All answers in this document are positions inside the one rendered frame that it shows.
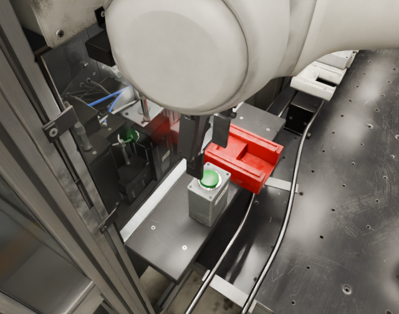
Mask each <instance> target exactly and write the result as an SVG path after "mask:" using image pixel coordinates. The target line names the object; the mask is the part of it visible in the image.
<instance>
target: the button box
mask: <svg viewBox="0 0 399 314"><path fill-rule="evenodd" d="M209 169H210V170H213V171H215V172H217V173H218V174H219V184H218V185H217V186H215V187H213V188H206V187H204V186H202V185H201V183H200V181H199V179H196V178H194V179H193V180H192V181H191V182H190V183H189V185H188V186H187V190H188V205H189V213H188V215H189V216H190V217H192V218H193V219H195V220H197V221H198V222H200V223H202V224H204V225H205V226H207V227H209V228H210V227H211V226H212V225H213V223H214V222H215V220H216V219H217V217H218V216H219V215H220V213H221V211H222V210H223V209H224V207H225V205H226V204H227V203H228V202H227V198H228V189H229V180H230V177H231V173H229V172H227V171H225V170H223V169H221V168H219V167H217V166H215V165H213V164H211V163H209V162H207V163H206V164H205V165H204V171H205V170H209Z"/></svg>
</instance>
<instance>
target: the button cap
mask: <svg viewBox="0 0 399 314"><path fill-rule="evenodd" d="M199 182H200V183H201V185H202V186H204V187H206V188H213V187H215V186H217V185H218V184H219V174H218V173H217V172H215V171H213V170H210V169H209V170H205V171H203V178H202V180H200V181H199Z"/></svg>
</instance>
